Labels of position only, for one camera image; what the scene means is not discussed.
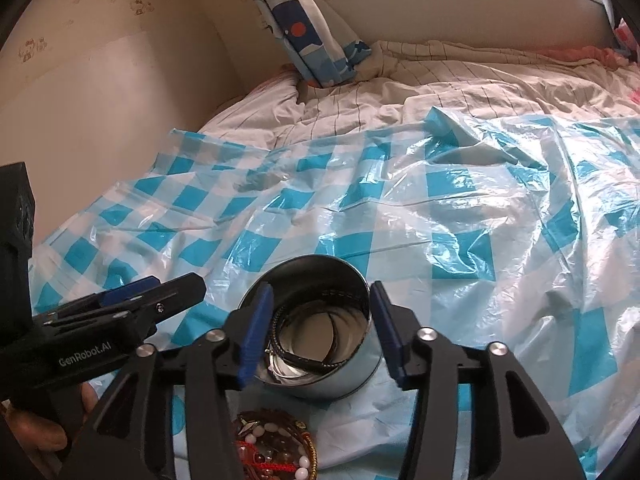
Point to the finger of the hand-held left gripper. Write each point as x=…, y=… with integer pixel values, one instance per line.
x=130, y=290
x=180, y=292

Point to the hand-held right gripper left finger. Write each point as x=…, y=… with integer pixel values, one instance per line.
x=255, y=332

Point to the silver bangle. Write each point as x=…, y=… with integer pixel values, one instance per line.
x=285, y=372

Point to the pink cloth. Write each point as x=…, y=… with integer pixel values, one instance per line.
x=615, y=55

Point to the blue checked plastic sheet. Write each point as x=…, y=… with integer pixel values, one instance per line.
x=450, y=210

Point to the blue printed pillow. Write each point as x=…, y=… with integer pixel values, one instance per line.
x=300, y=25

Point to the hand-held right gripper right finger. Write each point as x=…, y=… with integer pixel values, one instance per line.
x=387, y=332

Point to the person's left hand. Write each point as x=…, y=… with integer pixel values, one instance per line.
x=35, y=430

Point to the round metal tin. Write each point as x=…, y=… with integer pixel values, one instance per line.
x=320, y=385

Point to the striped bed quilt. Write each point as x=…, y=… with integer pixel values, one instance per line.
x=450, y=75

